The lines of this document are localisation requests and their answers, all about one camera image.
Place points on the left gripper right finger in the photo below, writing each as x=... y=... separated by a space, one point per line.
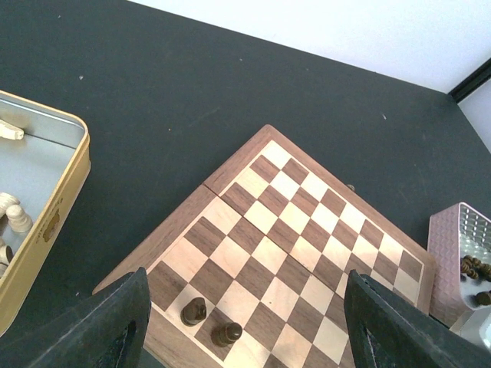
x=386 y=331

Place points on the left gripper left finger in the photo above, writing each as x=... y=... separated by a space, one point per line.
x=106 y=329

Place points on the dark chess piece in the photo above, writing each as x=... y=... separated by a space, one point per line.
x=226 y=334
x=194 y=312

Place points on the dark chess pieces pile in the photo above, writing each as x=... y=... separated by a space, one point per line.
x=476 y=270

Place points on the wooden chess board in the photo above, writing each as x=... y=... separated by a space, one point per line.
x=268 y=240

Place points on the light chess pieces pile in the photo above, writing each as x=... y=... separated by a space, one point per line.
x=11 y=214

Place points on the pink tin box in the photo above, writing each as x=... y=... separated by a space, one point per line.
x=455 y=233

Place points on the yellow tin box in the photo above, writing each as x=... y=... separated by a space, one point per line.
x=41 y=176

